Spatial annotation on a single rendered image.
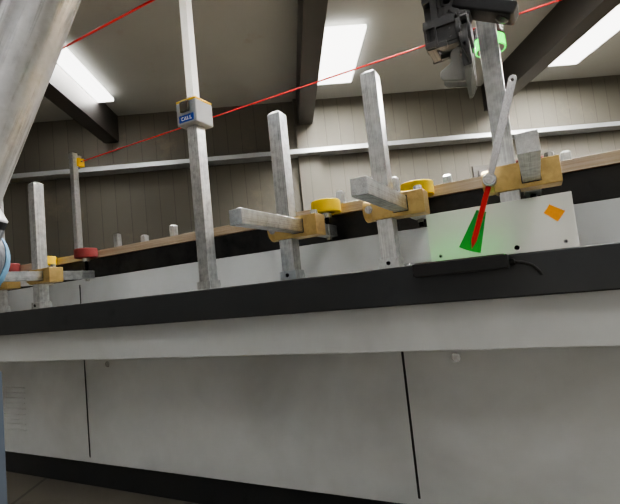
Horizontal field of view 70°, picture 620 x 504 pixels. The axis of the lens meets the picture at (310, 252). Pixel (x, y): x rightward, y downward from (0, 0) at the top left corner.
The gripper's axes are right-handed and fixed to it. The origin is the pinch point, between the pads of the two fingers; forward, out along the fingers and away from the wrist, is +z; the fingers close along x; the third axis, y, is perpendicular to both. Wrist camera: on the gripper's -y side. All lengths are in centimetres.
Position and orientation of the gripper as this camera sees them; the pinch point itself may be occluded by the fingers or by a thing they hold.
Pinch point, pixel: (474, 89)
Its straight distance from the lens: 92.6
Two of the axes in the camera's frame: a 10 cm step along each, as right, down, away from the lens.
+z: 1.0, 9.9, -0.8
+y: -8.8, 1.3, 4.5
